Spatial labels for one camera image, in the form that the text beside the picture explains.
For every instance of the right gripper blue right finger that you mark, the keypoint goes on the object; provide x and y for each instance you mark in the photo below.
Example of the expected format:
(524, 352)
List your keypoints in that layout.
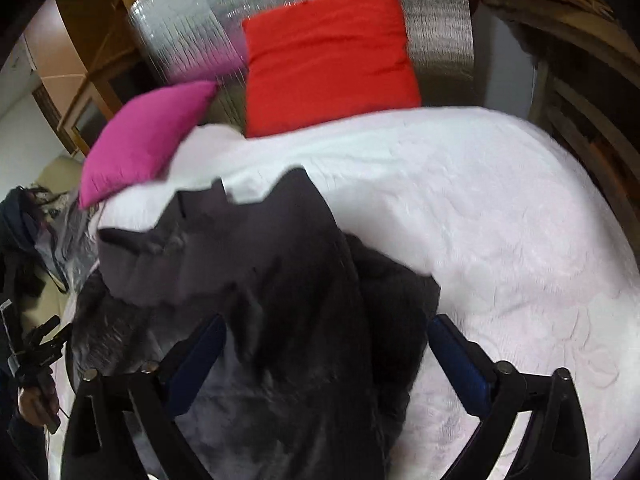
(466, 365)

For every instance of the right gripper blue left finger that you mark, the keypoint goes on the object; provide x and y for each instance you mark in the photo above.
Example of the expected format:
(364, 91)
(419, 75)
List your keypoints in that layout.
(193, 359)

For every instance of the black puffer jacket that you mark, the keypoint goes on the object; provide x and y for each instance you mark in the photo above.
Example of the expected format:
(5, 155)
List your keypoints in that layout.
(325, 335)

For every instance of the pile of dark clothes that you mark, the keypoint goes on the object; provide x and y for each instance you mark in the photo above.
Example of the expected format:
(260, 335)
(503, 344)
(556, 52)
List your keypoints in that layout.
(22, 444)

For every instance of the person's left hand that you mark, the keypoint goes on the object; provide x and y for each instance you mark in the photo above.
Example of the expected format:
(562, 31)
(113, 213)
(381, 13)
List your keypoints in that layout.
(39, 405)

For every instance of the beige armchair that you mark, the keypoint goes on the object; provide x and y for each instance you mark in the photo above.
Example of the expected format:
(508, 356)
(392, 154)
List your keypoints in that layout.
(61, 176)

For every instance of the grey folded garment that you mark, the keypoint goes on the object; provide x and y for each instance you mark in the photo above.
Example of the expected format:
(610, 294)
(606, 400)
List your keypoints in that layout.
(65, 245)

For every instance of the white bed blanket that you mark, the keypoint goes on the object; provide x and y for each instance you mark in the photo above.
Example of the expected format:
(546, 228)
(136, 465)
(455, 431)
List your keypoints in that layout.
(531, 261)

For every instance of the magenta pillow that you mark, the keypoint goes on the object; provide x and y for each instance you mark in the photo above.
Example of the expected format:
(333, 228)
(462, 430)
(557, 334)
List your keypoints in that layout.
(138, 142)

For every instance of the wooden cabinet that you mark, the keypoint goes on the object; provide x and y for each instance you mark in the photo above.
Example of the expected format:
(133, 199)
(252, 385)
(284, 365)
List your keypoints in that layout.
(89, 62)

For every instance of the red pillow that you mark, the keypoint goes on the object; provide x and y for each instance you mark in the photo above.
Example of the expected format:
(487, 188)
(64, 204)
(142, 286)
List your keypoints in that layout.
(316, 61)

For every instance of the silver foil headboard cover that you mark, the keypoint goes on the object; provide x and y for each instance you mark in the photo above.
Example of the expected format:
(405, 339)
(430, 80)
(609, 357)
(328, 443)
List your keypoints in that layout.
(194, 40)

